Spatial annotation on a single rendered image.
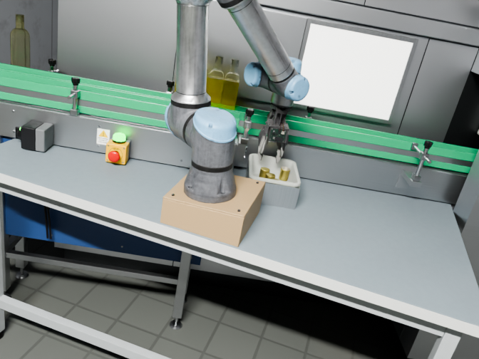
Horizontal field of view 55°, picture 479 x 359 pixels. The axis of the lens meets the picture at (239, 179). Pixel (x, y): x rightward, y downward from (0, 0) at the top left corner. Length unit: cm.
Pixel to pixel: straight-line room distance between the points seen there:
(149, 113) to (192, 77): 41
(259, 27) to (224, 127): 26
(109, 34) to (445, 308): 149
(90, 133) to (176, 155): 31
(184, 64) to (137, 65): 65
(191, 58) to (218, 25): 56
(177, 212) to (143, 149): 46
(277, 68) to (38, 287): 151
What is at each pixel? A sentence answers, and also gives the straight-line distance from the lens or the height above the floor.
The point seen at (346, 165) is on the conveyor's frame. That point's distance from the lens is 179.
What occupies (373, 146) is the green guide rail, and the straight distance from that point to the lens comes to 181.
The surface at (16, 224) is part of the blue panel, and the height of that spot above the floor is 38.
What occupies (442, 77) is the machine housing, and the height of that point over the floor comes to 119.
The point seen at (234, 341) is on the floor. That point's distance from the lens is 208.
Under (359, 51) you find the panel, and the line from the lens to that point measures 187.
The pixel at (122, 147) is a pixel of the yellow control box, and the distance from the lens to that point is 161.
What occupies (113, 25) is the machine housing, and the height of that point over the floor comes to 116.
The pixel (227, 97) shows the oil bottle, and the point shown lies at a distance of 171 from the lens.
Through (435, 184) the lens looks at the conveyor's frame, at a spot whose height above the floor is 82.
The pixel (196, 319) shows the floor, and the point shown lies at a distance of 214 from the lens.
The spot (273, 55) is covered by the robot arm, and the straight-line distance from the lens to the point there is 125.
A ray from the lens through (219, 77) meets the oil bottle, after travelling 170.
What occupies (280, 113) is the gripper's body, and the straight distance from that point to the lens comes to 151.
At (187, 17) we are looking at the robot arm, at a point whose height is 130.
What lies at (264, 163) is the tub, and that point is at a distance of 168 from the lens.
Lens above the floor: 142
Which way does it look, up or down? 24 degrees down
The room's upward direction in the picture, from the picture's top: 11 degrees clockwise
